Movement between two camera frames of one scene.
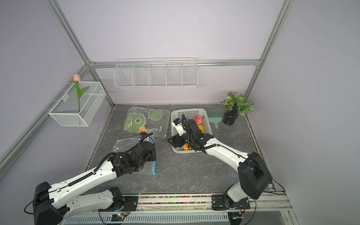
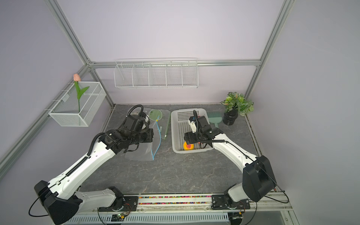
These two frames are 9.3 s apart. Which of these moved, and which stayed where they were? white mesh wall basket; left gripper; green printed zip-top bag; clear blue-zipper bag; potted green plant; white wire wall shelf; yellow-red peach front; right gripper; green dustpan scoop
Moved: left gripper; right gripper; clear blue-zipper bag
Stayed: green printed zip-top bag; potted green plant; green dustpan scoop; white wire wall shelf; yellow-red peach front; white mesh wall basket
